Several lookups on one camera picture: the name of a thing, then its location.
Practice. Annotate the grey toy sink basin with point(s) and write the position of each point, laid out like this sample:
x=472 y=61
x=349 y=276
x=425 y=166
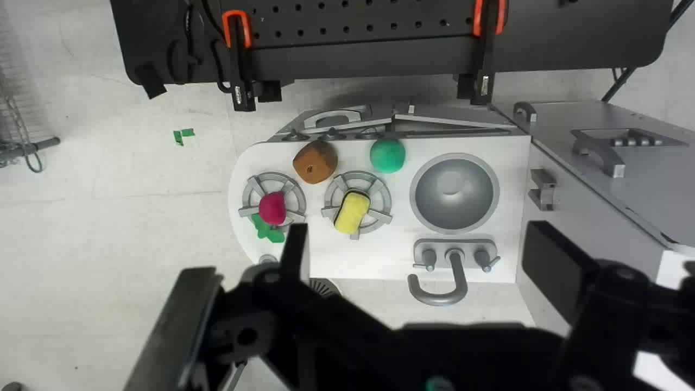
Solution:
x=455 y=193

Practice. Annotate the brown toy cube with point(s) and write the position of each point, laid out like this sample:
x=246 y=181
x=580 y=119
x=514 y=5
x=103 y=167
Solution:
x=316 y=160

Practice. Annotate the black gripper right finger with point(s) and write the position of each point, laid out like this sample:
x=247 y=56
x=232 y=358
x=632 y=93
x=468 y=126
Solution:
x=553 y=276

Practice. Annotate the orange black right clamp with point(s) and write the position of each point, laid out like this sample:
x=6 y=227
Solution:
x=486 y=25

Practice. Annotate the green tape piece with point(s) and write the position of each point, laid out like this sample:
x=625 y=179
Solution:
x=180 y=135

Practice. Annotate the black perforated workbench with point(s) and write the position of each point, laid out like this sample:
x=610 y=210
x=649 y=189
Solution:
x=180 y=39

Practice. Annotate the green toy ball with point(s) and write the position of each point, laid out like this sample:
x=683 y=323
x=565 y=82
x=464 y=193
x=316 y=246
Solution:
x=387 y=154

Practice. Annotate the grey toy oven unit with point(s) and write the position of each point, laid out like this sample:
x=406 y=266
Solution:
x=616 y=183

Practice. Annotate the white toy kitchen counter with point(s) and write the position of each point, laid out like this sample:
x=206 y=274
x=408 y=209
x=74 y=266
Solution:
x=387 y=252

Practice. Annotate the yellow toy corn piece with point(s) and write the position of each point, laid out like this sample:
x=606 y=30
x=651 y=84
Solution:
x=353 y=210

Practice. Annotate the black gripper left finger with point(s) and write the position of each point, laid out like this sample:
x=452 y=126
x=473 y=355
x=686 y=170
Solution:
x=169 y=352

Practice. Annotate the grey toy sink faucet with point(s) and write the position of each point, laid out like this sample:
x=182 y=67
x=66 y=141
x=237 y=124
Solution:
x=448 y=257

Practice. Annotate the grey stove burner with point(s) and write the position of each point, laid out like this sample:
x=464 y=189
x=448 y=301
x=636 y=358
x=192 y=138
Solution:
x=363 y=183
x=268 y=183

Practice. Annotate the grey left stove burner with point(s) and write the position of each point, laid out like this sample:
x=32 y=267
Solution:
x=268 y=183

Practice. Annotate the red toy berry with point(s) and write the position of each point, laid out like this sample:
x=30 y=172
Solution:
x=271 y=209

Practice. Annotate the grey right stove burner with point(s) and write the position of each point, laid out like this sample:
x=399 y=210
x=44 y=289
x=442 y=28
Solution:
x=363 y=183

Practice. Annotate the orange black left clamp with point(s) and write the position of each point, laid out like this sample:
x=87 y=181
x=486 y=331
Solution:
x=237 y=39

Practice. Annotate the orange black clamp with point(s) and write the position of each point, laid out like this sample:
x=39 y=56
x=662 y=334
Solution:
x=237 y=39
x=486 y=25

